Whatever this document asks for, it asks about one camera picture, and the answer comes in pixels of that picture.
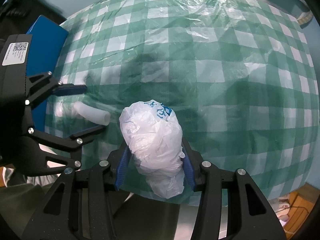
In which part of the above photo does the white foam tube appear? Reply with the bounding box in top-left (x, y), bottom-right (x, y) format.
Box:
top-left (74, 101), bottom-right (111, 126)

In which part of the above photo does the white plastic bag bundle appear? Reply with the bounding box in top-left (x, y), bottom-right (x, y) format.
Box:
top-left (119, 100), bottom-right (185, 199)

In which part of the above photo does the blue-edged cardboard box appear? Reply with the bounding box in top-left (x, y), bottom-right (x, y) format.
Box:
top-left (26, 15), bottom-right (70, 133)

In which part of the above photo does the black draped garment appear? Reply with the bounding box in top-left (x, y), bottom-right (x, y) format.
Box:
top-left (1, 0), bottom-right (66, 42)

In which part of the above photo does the light green checkered plastic tablecloth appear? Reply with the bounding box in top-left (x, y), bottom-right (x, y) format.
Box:
top-left (45, 0), bottom-right (319, 199)

